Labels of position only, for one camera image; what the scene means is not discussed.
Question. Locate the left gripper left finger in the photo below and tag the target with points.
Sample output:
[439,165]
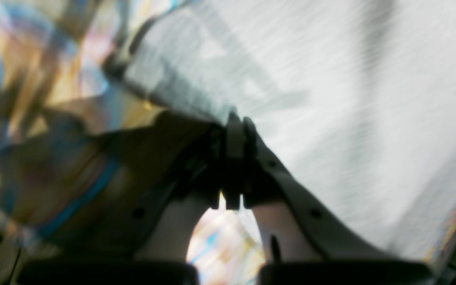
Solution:
[82,191]

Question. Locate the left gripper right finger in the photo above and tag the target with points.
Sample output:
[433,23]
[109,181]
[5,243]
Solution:
[294,225]

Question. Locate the grey T-shirt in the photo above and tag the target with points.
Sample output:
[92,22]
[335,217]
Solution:
[357,98]

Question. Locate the patterned tile tablecloth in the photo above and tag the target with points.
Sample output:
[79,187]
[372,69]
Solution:
[71,56]

